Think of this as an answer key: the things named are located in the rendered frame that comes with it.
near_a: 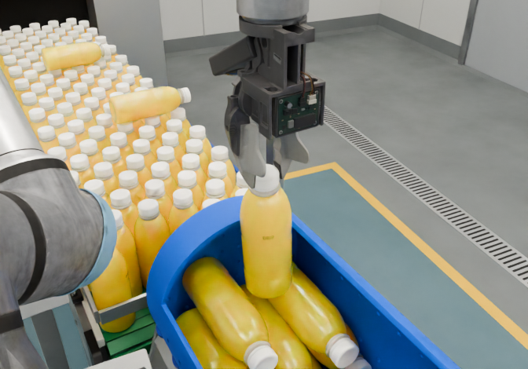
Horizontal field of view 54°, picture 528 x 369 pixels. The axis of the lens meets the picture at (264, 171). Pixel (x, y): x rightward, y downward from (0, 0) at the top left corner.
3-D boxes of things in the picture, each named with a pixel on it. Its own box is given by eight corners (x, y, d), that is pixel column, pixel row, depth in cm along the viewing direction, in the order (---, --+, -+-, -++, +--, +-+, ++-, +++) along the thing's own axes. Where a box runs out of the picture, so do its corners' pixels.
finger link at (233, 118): (226, 158, 60) (234, 85, 56) (220, 152, 61) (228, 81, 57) (261, 153, 63) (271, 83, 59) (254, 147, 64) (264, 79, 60)
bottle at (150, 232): (181, 280, 111) (174, 210, 101) (155, 297, 107) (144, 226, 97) (162, 264, 115) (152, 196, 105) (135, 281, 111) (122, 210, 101)
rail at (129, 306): (101, 325, 94) (99, 313, 93) (100, 322, 95) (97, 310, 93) (286, 252, 111) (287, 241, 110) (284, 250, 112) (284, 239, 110)
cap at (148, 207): (163, 211, 101) (162, 203, 100) (146, 220, 99) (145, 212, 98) (151, 203, 104) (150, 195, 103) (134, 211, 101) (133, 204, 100)
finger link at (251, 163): (250, 210, 60) (260, 137, 56) (226, 186, 64) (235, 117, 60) (273, 205, 61) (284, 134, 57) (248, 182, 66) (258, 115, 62)
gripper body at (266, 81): (266, 147, 55) (265, 34, 48) (229, 117, 61) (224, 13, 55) (325, 129, 58) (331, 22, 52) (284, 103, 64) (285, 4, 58)
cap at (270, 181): (248, 176, 68) (247, 164, 67) (277, 173, 68) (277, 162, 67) (250, 194, 65) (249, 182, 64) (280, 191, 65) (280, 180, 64)
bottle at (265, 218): (243, 267, 80) (236, 169, 69) (288, 263, 80) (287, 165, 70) (246, 302, 74) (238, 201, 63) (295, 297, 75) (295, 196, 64)
